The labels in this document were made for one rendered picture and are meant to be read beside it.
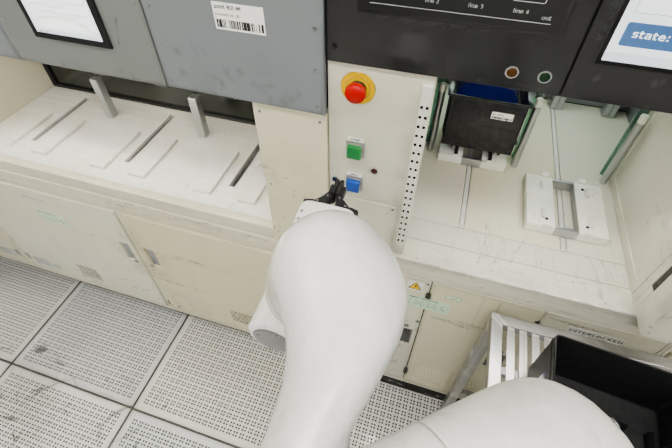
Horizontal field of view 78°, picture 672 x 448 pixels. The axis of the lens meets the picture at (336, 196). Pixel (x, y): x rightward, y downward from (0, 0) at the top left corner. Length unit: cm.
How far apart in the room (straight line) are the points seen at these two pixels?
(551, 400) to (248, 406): 168
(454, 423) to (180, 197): 120
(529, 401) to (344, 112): 68
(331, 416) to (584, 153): 147
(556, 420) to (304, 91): 70
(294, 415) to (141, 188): 126
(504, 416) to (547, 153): 136
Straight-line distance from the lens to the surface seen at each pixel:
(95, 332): 225
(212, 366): 198
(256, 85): 88
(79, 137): 175
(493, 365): 116
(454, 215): 126
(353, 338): 23
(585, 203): 139
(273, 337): 63
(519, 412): 26
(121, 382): 209
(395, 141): 86
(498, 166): 141
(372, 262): 26
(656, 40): 76
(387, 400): 188
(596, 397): 122
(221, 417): 190
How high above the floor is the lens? 178
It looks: 46 degrees down
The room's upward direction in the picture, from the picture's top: straight up
